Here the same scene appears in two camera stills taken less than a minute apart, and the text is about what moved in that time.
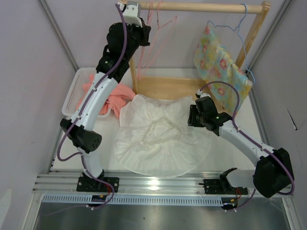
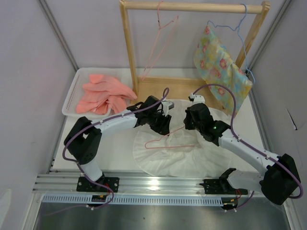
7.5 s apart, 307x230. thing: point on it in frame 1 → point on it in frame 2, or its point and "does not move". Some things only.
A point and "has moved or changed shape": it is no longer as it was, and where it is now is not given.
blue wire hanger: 239,31 does not move
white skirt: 153,138 has moved or changed shape
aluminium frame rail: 54,182 does not move
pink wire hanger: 161,33 → 163,137
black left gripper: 144,31 → 163,128
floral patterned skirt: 214,62 does not move
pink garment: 121,95 does not move
